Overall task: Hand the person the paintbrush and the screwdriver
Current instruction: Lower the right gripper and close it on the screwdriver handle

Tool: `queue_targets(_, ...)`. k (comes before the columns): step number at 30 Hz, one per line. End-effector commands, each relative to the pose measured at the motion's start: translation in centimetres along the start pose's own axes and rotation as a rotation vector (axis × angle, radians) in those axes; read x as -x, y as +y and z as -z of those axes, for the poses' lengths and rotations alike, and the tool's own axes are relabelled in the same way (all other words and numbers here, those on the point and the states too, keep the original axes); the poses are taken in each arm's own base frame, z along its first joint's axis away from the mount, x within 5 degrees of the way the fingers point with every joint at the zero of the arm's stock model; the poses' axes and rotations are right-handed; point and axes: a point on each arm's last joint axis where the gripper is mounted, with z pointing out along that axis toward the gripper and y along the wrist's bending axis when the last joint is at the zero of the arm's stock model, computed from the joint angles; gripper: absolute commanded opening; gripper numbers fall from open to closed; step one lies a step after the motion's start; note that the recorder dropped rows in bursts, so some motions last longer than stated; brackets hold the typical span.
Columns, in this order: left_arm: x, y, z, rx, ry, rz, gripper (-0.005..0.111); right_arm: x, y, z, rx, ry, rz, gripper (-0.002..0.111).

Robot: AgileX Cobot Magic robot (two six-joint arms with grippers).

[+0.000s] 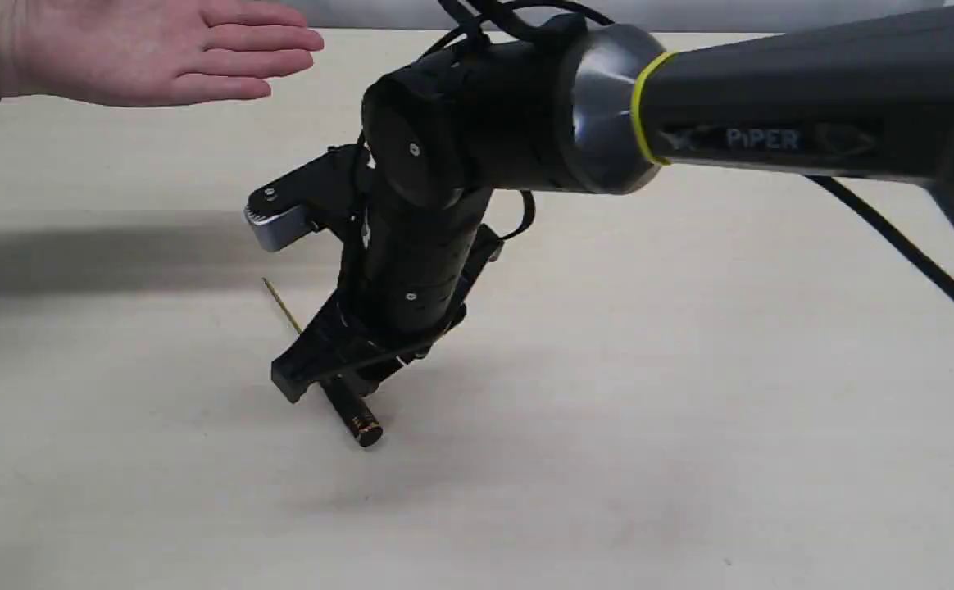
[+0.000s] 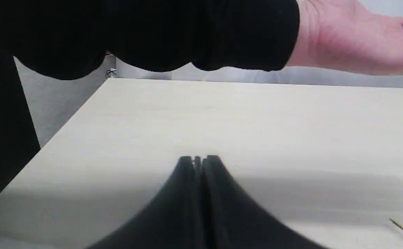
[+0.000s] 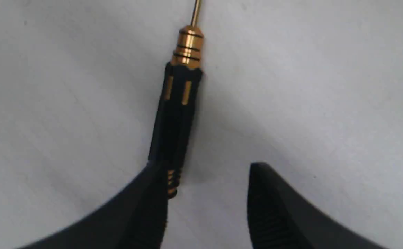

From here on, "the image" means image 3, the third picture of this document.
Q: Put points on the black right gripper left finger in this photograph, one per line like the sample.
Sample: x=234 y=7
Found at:
x=136 y=218

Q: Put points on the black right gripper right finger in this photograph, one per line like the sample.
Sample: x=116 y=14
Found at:
x=278 y=217

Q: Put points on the black gold precision screwdriver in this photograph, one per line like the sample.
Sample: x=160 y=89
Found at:
x=177 y=103

